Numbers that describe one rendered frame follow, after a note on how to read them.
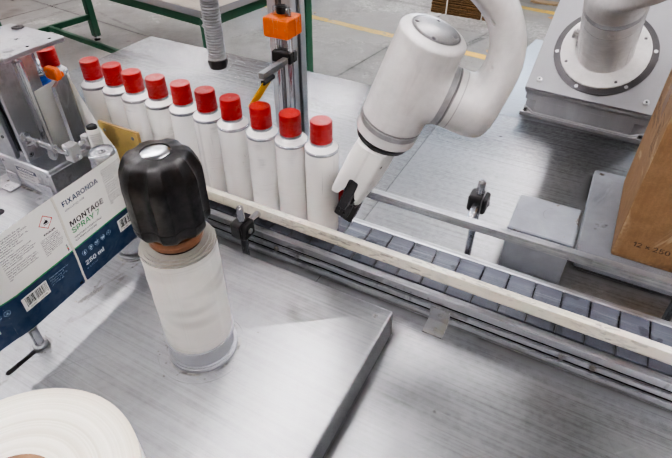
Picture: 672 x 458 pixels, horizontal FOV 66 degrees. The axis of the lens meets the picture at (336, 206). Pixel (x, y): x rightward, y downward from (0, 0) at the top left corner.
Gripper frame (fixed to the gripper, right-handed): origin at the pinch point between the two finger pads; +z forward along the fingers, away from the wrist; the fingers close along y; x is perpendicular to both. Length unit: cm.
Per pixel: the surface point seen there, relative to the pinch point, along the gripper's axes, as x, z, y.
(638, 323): 43.0, -8.9, -2.8
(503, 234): 21.4, -9.4, -3.0
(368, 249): 6.4, 1.1, 4.2
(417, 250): 12.8, 2.1, -2.4
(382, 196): 3.6, -3.1, -2.9
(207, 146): -25.4, 3.8, 2.3
